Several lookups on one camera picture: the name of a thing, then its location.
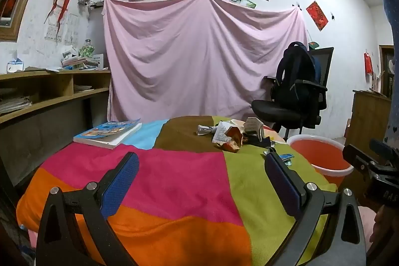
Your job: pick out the blue cover book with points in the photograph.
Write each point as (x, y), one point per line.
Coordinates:
(106, 133)

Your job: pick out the wooden cabinet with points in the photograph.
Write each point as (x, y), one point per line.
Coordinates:
(367, 119)

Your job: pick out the wall calendar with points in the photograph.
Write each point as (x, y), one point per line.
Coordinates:
(62, 30)

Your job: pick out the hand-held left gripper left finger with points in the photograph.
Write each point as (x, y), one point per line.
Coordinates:
(124, 182)

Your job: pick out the dark blue backpack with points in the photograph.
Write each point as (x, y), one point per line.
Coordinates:
(296, 72)

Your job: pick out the black office chair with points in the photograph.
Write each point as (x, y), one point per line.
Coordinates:
(280, 110)

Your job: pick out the colourful patchwork blanket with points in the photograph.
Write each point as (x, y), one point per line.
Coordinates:
(187, 178)

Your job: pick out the small blue packet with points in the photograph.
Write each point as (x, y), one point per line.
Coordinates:
(286, 156)

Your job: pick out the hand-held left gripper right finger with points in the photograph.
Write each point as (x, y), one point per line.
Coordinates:
(280, 185)

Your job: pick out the tissue box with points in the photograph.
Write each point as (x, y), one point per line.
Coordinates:
(15, 66)

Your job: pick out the pink hanging sheet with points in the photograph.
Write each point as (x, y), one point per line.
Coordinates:
(187, 51)

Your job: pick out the orange snack bag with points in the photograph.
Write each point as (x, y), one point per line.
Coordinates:
(233, 141)

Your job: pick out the wooden shelf unit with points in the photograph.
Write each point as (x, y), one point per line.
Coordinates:
(53, 102)

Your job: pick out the red wall poster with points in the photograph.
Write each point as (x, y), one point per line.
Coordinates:
(317, 15)

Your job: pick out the metal wall rack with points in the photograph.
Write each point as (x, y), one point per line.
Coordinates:
(92, 1)

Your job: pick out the silver wrapper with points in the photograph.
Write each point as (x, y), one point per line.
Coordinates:
(205, 129)

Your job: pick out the glass jar with green contents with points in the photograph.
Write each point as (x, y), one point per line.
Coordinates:
(86, 49)

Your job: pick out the red hanging ornament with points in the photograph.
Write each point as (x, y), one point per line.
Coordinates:
(368, 62)

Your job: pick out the red bucket with white rim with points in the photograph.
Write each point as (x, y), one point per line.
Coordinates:
(314, 153)

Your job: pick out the stack of papers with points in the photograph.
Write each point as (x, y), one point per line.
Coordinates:
(14, 104)

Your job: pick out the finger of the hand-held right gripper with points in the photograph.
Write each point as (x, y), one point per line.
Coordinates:
(358, 158)
(382, 147)

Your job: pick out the dark wrapper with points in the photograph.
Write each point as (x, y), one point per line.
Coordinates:
(260, 141)

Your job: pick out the wooden door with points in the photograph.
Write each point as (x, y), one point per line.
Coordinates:
(386, 69)

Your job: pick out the small white carton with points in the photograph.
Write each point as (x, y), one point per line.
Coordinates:
(253, 126)

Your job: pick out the stack of books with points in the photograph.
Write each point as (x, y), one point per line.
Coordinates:
(76, 62)

